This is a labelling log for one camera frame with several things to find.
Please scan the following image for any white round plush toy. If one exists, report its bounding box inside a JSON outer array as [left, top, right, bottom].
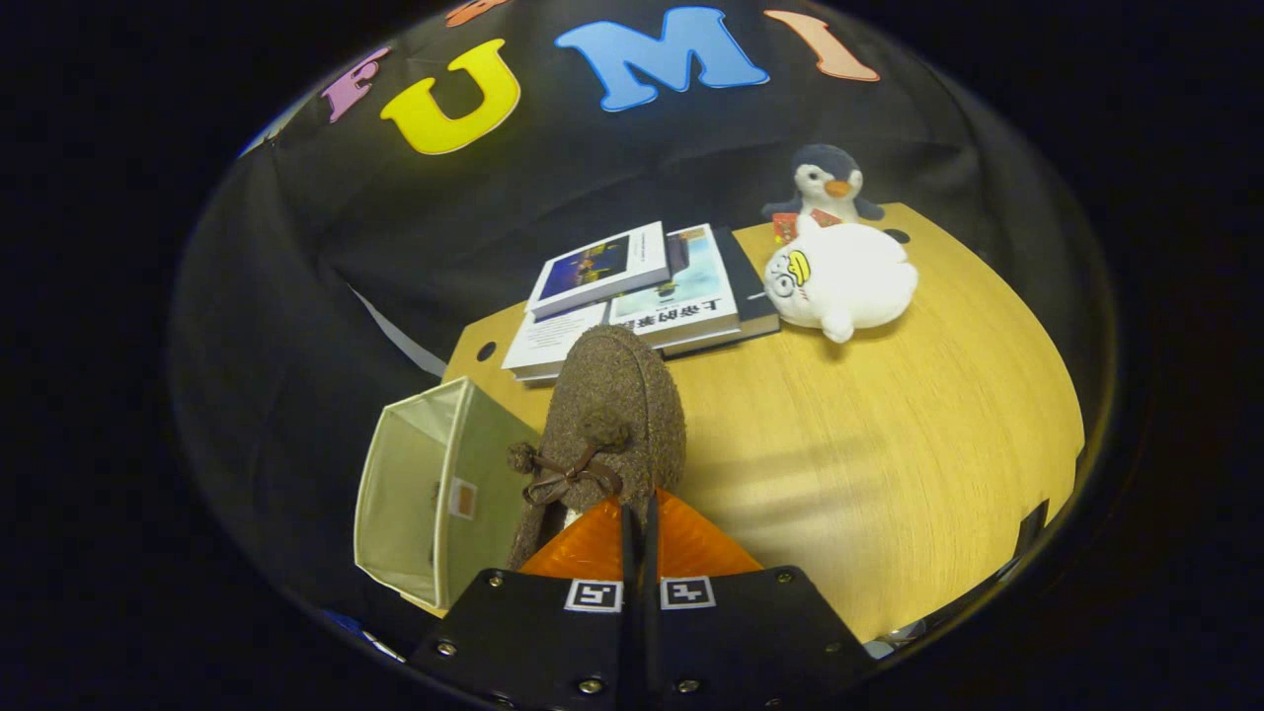
[[763, 215, 919, 345]]

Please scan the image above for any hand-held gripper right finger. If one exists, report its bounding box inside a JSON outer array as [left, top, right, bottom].
[[643, 487, 881, 711]]

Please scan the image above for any grey penguin plush toy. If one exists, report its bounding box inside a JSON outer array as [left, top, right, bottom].
[[760, 143, 886, 243]]

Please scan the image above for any black book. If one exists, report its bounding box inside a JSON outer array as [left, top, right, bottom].
[[662, 226, 781, 360]]

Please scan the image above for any brown fuzzy shoe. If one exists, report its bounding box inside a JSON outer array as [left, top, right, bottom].
[[506, 324, 688, 572]]

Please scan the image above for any light blue cover book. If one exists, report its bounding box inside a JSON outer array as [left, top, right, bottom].
[[604, 223, 742, 352]]

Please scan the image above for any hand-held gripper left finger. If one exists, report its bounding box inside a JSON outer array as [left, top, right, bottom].
[[409, 496, 642, 711]]

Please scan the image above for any pale green fabric storage box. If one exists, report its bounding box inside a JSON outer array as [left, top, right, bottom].
[[353, 376, 544, 611]]

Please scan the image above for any white book dark photo cover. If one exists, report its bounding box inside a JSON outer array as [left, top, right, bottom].
[[525, 220, 672, 321]]

